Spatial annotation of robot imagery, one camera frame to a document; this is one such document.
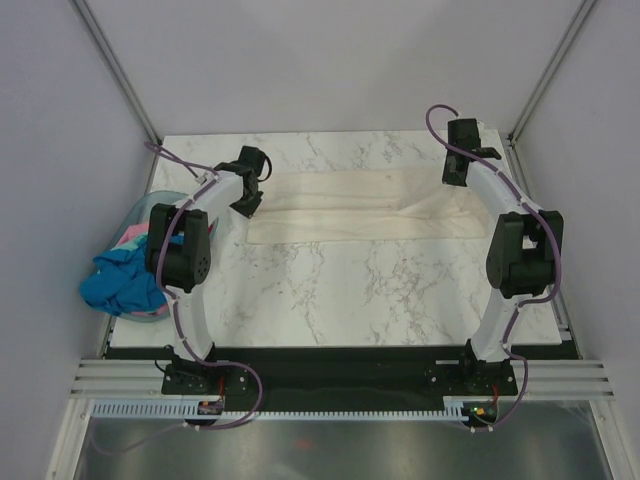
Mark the cream white t-shirt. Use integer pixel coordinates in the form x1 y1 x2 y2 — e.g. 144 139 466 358
247 166 489 245

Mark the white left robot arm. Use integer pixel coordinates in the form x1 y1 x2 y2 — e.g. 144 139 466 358
145 145 273 393

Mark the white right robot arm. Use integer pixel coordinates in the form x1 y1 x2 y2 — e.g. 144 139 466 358
442 118 564 394

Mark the clear teal-rimmed plastic basket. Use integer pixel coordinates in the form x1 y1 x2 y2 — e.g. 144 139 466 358
107 191 215 323

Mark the pink t-shirt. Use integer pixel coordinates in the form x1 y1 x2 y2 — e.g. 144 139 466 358
108 221 217 251

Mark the blue t-shirt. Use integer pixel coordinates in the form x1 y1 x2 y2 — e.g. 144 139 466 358
79 233 167 317

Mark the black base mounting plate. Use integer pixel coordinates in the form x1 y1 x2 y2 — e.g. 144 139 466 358
161 346 518 411

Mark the right aluminium corner post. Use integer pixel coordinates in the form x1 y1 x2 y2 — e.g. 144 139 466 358
507 0 599 144

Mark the aluminium corner post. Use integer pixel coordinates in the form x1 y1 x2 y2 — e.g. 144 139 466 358
507 0 599 144
69 0 164 150

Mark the left aluminium corner post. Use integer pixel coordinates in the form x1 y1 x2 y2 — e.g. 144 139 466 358
69 0 164 150

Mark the aluminium frame rail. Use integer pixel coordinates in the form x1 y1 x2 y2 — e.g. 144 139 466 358
70 360 614 400

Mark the white slotted cable duct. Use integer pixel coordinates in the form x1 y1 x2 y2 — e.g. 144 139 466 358
91 399 468 421

